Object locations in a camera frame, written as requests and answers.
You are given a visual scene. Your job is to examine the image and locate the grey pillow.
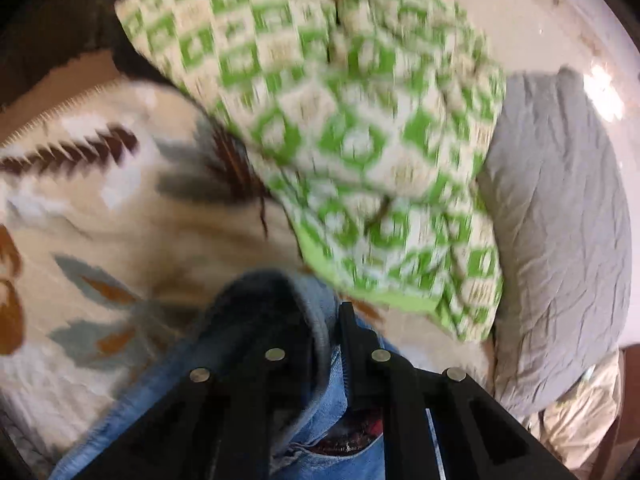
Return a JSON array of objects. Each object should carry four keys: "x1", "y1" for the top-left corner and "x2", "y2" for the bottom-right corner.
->
[{"x1": 478, "y1": 68, "x2": 632, "y2": 417}]

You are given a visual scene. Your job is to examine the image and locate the beige crinkled pillow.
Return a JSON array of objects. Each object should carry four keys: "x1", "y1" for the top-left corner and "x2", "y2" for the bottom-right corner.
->
[{"x1": 520, "y1": 351, "x2": 622, "y2": 472}]

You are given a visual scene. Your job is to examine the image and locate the green white patterned quilt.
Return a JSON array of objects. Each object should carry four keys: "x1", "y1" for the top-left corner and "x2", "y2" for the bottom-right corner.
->
[{"x1": 115, "y1": 0, "x2": 506, "y2": 341}]

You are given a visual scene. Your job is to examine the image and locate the leaf pattern cream blanket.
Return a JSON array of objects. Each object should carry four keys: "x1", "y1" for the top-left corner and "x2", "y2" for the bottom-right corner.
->
[{"x1": 0, "y1": 79, "x2": 497, "y2": 476}]

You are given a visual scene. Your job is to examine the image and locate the blue denim jeans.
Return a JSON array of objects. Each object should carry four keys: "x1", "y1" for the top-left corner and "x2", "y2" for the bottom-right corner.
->
[{"x1": 51, "y1": 270, "x2": 385, "y2": 479}]

